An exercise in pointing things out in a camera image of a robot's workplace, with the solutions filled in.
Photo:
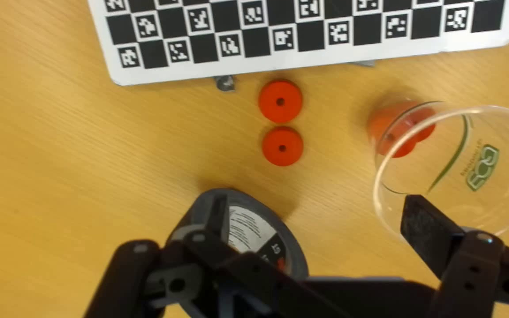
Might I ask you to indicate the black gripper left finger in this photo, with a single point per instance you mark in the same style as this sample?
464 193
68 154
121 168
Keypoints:
200 241

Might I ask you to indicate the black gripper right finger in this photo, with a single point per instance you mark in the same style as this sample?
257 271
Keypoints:
462 260

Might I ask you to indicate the orange disc block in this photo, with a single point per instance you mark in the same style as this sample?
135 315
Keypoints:
280 101
391 122
283 145

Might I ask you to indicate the black tape roll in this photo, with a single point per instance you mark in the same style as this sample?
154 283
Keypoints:
257 228

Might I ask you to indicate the small metal screw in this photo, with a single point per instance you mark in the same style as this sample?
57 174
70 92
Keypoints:
227 84

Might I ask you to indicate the checkered calibration board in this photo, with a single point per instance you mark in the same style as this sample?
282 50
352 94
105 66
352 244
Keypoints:
160 41

